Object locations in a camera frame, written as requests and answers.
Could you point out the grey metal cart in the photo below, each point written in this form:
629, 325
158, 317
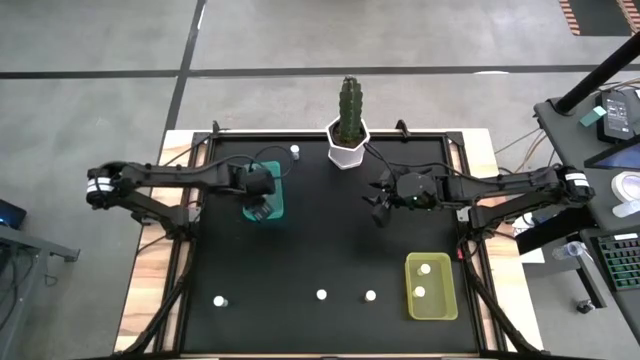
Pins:
30, 250

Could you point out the small black clamp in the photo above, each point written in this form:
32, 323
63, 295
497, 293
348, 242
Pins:
401, 127
217, 127

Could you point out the dark mat red striped edge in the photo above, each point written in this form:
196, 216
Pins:
600, 17

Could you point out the green cactus plant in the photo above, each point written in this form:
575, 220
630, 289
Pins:
351, 107

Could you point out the dark grey desk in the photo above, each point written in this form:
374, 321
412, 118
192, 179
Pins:
570, 135

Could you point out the dark tablet screen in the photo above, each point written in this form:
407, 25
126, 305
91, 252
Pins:
622, 157

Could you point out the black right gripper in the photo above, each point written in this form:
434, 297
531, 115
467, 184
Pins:
417, 190

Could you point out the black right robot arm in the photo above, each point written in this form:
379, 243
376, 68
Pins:
500, 186

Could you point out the clear plastic bottle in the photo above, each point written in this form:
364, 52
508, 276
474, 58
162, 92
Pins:
570, 251

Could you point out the white plastic bottle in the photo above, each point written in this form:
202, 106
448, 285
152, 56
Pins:
627, 209

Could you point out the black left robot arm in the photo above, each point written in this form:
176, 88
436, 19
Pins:
175, 175

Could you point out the small teal box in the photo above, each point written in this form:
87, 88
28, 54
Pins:
593, 116

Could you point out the black keyboard green keys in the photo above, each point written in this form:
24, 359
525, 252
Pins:
620, 260

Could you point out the black pole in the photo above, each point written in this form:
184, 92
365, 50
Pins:
600, 70

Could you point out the teal plastic bin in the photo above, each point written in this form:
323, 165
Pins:
278, 190

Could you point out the small red clip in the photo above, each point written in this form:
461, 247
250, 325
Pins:
458, 255

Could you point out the white tape roll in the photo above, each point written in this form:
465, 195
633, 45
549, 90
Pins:
617, 186

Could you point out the black power adapter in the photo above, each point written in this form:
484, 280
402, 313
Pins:
616, 117

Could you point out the white paper sheet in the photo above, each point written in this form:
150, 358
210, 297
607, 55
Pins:
532, 255

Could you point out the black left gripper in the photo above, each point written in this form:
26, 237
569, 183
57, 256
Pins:
260, 182

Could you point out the white hexagonal plant pot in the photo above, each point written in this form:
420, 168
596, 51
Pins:
345, 157

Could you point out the yellow plastic bin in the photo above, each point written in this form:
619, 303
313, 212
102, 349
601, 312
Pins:
440, 300

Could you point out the blue-lit dark device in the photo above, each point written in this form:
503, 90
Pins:
10, 215

